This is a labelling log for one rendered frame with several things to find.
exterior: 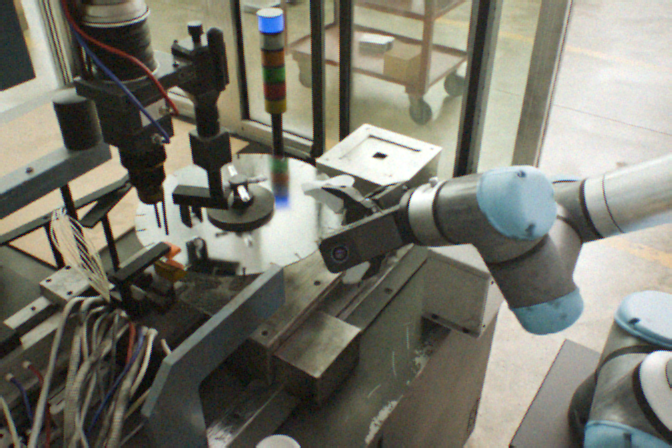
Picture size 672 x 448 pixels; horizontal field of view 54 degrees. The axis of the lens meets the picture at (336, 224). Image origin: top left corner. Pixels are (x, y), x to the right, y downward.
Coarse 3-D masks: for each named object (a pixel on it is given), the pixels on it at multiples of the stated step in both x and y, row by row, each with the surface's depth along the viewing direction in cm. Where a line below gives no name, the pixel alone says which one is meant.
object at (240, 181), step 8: (232, 168) 104; (232, 176) 102; (240, 176) 102; (256, 176) 102; (264, 176) 102; (224, 184) 101; (232, 184) 100; (240, 184) 100; (240, 192) 99; (248, 200) 99
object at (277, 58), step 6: (282, 48) 119; (264, 54) 119; (270, 54) 119; (276, 54) 119; (282, 54) 120; (264, 60) 120; (270, 60) 119; (276, 60) 119; (282, 60) 120; (270, 66) 120; (276, 66) 120
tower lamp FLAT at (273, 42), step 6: (264, 36) 117; (270, 36) 116; (276, 36) 117; (282, 36) 118; (264, 42) 117; (270, 42) 117; (276, 42) 117; (282, 42) 118; (264, 48) 118; (270, 48) 118; (276, 48) 118
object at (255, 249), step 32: (256, 160) 116; (288, 160) 116; (288, 192) 108; (256, 224) 101; (288, 224) 101; (320, 224) 101; (192, 256) 94; (224, 256) 94; (256, 256) 94; (288, 256) 94
